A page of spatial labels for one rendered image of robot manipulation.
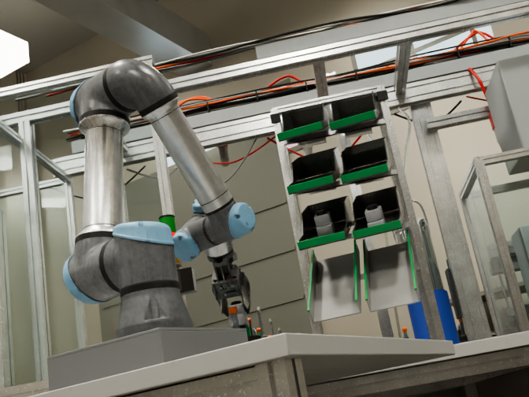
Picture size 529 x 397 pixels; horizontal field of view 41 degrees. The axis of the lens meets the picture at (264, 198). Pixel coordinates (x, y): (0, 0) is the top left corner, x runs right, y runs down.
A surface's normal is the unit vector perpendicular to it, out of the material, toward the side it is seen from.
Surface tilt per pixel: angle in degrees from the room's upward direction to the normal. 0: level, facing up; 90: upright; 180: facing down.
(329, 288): 45
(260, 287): 90
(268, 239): 90
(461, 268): 90
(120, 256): 91
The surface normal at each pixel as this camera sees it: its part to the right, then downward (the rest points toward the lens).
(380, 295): -0.33, -0.84
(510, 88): -0.14, -0.29
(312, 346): 0.84, -0.29
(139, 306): -0.29, -0.51
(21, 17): 0.17, 0.94
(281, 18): -0.52, -0.18
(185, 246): -0.40, 0.46
